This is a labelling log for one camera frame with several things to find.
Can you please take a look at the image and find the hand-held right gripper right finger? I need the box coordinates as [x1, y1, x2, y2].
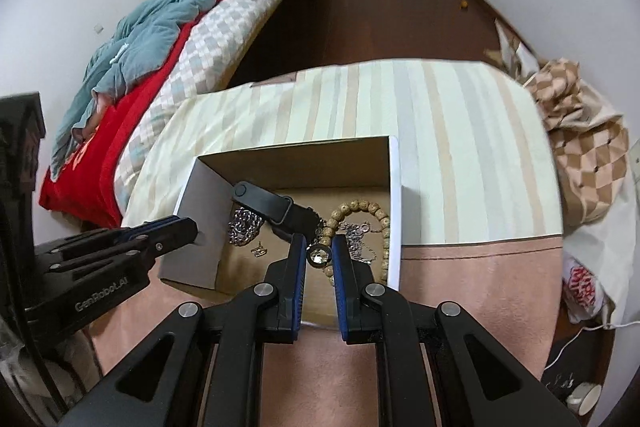
[331, 234, 596, 427]

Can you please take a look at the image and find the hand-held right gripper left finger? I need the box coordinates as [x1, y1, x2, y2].
[57, 233, 307, 427]

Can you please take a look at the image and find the bed with red blanket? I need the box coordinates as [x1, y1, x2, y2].
[39, 0, 281, 228]

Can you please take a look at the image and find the teal quilt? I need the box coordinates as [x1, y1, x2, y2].
[50, 0, 313, 180]

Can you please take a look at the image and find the thin chain necklace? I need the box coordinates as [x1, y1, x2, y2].
[350, 239, 383, 265]

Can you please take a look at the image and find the checkered bed sheet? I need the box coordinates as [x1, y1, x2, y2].
[114, 0, 315, 208]

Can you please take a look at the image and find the black fitness band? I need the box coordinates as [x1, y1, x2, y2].
[232, 181, 323, 240]

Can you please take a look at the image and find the black ring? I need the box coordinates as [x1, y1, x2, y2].
[307, 244, 332, 269]

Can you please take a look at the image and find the white cardboard box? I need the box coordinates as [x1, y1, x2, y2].
[159, 135, 402, 325]

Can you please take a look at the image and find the silver charm bracelet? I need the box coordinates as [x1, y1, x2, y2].
[344, 221, 385, 248]

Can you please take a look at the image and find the silver chain bracelet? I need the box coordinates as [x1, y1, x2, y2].
[228, 207, 268, 247]

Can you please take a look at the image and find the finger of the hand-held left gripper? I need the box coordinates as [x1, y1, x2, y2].
[120, 216, 178, 240]
[34, 217, 198, 280]

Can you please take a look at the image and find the brown checkered cloth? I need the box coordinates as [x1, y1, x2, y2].
[482, 19, 631, 225]

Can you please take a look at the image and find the wooden bead bracelet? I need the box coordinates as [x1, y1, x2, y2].
[320, 201, 392, 288]

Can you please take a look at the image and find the white cup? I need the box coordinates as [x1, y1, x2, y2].
[567, 382, 603, 414]

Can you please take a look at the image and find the pink and striped tablecloth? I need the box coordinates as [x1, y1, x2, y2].
[90, 59, 566, 427]

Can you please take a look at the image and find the white cable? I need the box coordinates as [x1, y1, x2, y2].
[542, 319, 616, 370]

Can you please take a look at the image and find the white plastic bag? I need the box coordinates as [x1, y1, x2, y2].
[560, 92, 640, 330]

